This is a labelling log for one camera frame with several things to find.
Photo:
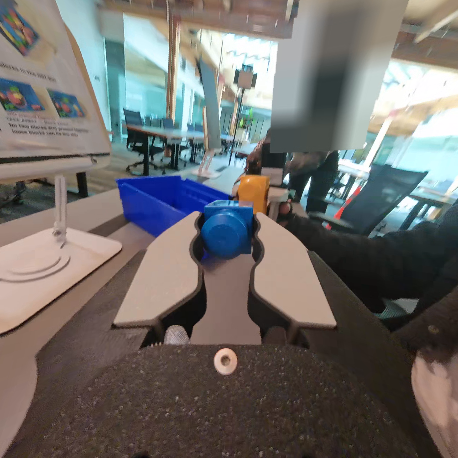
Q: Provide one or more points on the printed instruction sheet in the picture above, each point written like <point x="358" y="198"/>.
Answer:
<point x="43" y="71"/>

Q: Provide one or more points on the blue one-stud mega block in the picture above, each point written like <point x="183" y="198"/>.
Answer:
<point x="225" y="229"/>

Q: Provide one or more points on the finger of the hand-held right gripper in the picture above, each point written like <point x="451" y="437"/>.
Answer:
<point x="235" y="191"/>
<point x="277" y="196"/>

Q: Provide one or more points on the blue plastic bin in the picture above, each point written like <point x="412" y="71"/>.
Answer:
<point x="150" y="211"/>

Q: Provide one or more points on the orange traffic cone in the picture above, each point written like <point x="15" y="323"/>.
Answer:
<point x="343" y="211"/>

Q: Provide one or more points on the person's right hand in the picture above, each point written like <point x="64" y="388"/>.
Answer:
<point x="285" y="209"/>

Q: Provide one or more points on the person's dark fleece jacket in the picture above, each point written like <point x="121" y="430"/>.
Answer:
<point x="436" y="322"/>

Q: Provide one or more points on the person's pale garment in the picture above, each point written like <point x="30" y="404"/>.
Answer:
<point x="436" y="393"/>

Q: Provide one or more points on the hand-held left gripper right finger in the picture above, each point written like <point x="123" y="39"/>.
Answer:
<point x="289" y="282"/>

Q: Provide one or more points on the wooden top office desk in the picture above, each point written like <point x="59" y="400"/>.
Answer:
<point x="161" y="133"/>

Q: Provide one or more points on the wooden document stand white base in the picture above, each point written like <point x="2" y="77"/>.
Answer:
<point x="53" y="257"/>
<point x="211" y="107"/>

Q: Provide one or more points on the green potted plant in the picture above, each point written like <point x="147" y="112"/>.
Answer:
<point x="247" y="120"/>

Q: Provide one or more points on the studio light panel on pole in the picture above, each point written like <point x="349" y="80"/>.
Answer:
<point x="246" y="79"/>

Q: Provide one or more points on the person's right forearm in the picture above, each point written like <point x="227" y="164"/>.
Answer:
<point x="357" y="257"/>

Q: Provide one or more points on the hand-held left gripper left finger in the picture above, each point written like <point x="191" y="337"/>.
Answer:
<point x="161" y="279"/>

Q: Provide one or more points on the yellow two-stud mega block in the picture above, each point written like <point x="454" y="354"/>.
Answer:
<point x="254" y="193"/>

